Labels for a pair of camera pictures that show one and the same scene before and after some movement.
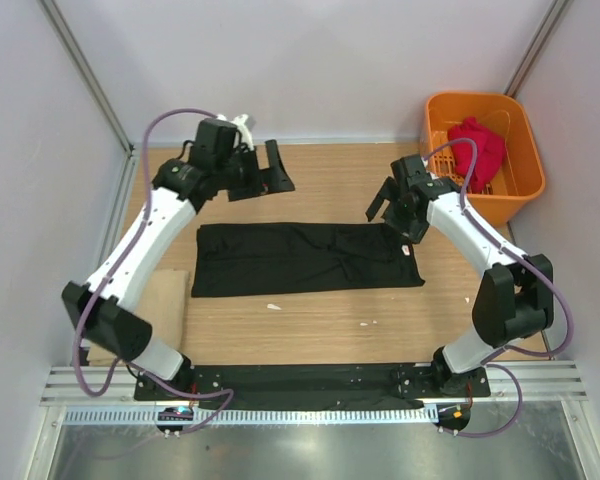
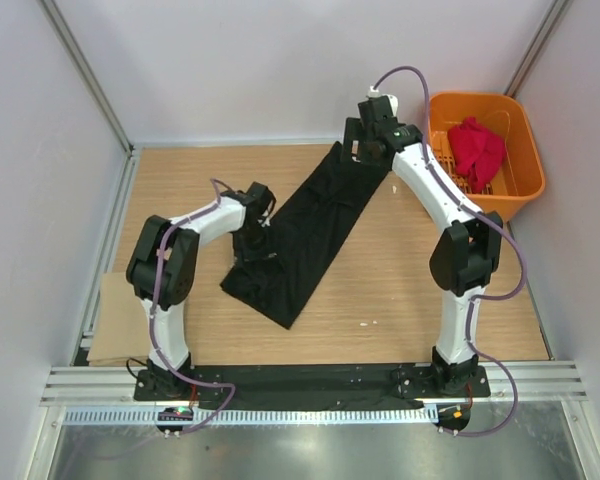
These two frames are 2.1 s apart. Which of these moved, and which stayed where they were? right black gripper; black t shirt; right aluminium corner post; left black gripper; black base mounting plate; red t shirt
Moved: black t shirt; right black gripper; left black gripper
Stayed: right aluminium corner post; red t shirt; black base mounting plate
